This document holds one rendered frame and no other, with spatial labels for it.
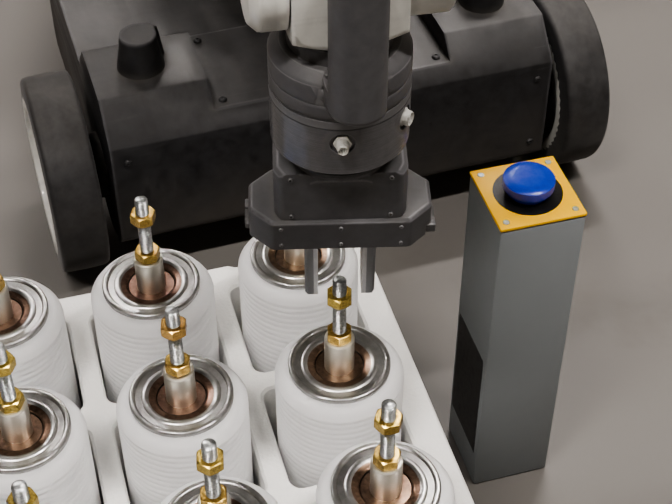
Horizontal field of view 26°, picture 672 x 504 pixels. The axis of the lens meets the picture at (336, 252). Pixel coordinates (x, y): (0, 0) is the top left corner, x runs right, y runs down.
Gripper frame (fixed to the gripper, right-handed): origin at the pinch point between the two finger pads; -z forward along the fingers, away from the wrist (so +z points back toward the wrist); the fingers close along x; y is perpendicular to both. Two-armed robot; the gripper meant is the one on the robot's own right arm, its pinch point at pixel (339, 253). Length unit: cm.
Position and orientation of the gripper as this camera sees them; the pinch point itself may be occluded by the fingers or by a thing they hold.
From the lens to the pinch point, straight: 99.6
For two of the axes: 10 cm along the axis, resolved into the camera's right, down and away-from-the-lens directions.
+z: 0.0, -7.2, -7.0
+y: 0.4, 7.0, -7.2
